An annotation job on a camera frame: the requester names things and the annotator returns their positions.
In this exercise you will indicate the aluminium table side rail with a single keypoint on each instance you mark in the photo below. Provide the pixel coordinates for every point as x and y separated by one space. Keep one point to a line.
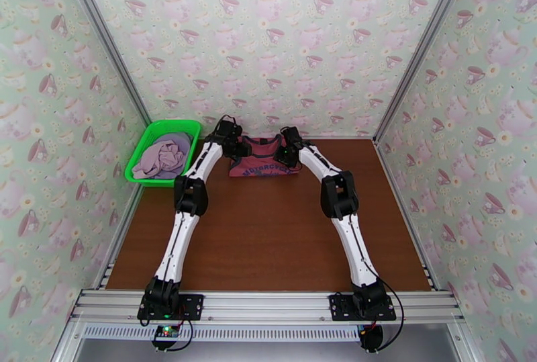
110 266
419 247

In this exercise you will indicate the controller board with orange connector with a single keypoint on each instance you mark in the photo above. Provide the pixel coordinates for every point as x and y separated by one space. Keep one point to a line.
371 337

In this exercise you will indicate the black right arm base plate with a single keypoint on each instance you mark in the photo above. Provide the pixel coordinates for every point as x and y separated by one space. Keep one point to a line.
342 306

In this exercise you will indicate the aluminium corner post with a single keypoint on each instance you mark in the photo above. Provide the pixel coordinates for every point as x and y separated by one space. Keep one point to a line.
423 37
105 37

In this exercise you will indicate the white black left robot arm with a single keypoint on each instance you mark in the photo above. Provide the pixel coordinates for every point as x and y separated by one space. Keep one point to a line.
176 243

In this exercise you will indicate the green plastic laundry basket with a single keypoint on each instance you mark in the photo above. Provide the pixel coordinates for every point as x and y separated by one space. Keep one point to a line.
138 151

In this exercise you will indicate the controller board with green light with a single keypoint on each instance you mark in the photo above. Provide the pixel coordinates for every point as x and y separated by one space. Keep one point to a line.
167 333

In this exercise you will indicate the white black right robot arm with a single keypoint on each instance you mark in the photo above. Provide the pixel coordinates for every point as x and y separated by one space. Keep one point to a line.
356 247

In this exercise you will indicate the pale pink shirt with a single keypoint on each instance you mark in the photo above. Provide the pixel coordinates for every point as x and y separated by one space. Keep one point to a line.
159 159

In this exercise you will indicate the aluminium front frame rail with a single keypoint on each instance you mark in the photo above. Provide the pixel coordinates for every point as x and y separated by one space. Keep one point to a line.
268 304

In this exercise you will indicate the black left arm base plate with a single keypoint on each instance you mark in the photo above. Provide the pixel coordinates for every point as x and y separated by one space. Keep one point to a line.
191 306

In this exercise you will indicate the red printed tank top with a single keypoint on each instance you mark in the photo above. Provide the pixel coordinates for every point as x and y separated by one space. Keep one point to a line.
260 165

